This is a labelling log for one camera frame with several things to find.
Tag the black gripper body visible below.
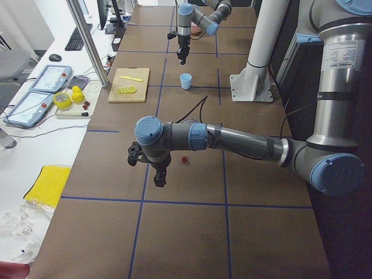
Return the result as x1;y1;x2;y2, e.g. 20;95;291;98
177;35;191;60
151;154;171;188

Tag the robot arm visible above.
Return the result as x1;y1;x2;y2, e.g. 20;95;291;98
128;1;371;196
168;1;232;65

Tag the light blue paper cup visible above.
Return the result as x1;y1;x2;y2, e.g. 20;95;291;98
180;73;192;90

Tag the yellow plastic knife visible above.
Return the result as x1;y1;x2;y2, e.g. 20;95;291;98
119;76;144;82

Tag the bamboo cutting board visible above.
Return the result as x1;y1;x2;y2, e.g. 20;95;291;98
108;68;150;103

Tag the lemon slice nearest board edge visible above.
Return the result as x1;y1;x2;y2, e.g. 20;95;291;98
127;86;137;94

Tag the white tray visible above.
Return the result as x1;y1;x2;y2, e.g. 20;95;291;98
53;80;102;119

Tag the black keyboard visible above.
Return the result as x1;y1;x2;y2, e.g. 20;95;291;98
65;27;84;51

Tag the yellow cloth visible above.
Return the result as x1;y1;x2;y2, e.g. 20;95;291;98
23;165;71;208

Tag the yellow tape roll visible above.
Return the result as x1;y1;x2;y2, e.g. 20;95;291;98
53;92;73;110

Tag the black computer mouse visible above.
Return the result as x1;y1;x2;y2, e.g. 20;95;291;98
49;53;62;62

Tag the upper teach pendant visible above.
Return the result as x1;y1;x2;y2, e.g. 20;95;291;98
31;65;72;93

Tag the teach pendant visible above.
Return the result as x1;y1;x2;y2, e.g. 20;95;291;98
31;65;72;93
3;90;54;128

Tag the lower teach pendant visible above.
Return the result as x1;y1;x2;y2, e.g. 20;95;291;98
3;90;54;128

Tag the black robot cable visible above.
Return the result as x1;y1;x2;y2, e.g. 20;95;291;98
175;95;209;123

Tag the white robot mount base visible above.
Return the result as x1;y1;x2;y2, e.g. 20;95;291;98
230;64;273;102

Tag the aluminium frame post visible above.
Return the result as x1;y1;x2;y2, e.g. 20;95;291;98
66;0;109;88

